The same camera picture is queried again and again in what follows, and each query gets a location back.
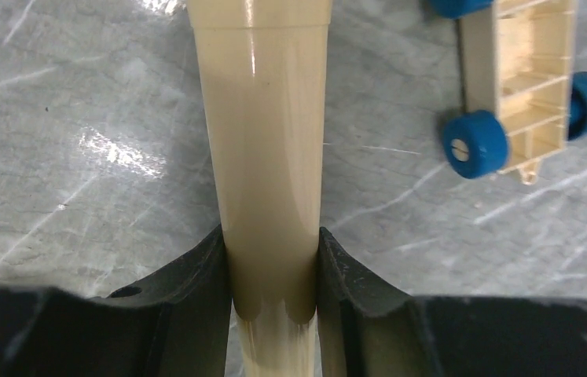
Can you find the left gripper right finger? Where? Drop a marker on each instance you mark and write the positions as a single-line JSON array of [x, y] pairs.
[[368, 327]]

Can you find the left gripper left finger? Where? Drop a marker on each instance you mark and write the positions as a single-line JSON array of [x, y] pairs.
[[174, 322]]

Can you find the gold toy microphone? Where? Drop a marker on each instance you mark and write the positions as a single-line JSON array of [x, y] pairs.
[[262, 69]]

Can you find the wooden toy car blue wheels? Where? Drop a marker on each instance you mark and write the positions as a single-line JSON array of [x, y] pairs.
[[523, 99]]

